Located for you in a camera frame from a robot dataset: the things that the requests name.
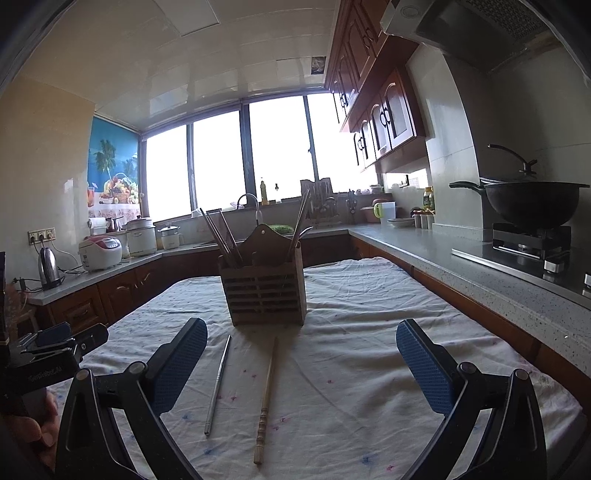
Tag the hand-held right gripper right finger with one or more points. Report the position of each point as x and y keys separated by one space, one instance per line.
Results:
x=425 y=364

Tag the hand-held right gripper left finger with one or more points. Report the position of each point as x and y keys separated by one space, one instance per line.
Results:
x=180 y=364

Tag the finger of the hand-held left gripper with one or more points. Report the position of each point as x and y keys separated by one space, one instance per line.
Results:
x=92 y=337
x=53 y=333

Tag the metal chopstick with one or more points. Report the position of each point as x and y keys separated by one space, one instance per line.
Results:
x=231 y=237
x=222 y=240
x=218 y=385
x=216 y=237

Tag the wooden utensil holder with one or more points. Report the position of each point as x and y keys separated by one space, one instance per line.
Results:
x=263 y=295

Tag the person's left hand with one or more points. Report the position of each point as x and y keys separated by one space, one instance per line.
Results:
x=44 y=434

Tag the steel electric kettle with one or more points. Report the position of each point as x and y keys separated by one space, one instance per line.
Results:
x=50 y=270

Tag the white floral tablecloth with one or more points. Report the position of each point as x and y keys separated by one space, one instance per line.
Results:
x=351 y=369

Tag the white red rice cooker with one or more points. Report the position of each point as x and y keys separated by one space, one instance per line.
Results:
x=99 y=254

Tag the paper towel roll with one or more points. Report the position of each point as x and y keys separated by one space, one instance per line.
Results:
x=98 y=227

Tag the tall white electric cooker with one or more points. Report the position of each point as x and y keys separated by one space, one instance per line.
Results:
x=141 y=237

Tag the small white lidded pot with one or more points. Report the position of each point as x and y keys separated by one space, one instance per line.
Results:
x=170 y=237

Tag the small spice jar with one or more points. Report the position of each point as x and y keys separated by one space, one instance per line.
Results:
x=416 y=220
x=431 y=222
x=424 y=221

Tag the white shallow plate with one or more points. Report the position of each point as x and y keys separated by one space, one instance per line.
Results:
x=400 y=223

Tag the gas stove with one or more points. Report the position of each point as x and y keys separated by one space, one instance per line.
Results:
x=521 y=240

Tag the pink lidded pot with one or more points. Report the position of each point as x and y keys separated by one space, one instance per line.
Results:
x=368 y=213

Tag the clear oil bottle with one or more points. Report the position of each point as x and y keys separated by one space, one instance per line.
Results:
x=433 y=201

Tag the yellow cap oil bottle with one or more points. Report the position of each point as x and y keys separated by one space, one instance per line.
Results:
x=427 y=199

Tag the green plastic basket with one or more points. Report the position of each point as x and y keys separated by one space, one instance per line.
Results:
x=280 y=229

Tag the curved steel faucet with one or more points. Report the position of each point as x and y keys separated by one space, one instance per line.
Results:
x=256 y=210

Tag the wooden knife block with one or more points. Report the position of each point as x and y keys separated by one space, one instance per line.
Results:
x=352 y=207

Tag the metal spoon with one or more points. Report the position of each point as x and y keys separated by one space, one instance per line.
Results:
x=305 y=233

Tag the tropical fruit poster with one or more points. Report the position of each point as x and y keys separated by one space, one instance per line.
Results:
x=106 y=152

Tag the yellow liquid bottle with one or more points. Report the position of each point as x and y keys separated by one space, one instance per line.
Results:
x=264 y=194

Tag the metal dish rack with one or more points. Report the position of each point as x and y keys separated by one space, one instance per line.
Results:
x=318 y=203

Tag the black wok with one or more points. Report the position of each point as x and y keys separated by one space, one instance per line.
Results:
x=531 y=203

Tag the black wok lid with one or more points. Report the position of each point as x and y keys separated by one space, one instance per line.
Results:
x=528 y=167

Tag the large kitchen window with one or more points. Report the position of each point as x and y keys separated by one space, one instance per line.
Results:
x=277 y=147

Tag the steel range hood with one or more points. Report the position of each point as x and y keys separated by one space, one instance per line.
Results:
x=471 y=27

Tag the wall outlet strip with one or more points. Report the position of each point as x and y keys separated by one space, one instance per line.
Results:
x=41 y=235

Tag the wooden wall cabinets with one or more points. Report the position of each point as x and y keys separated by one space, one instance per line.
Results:
x=364 y=46

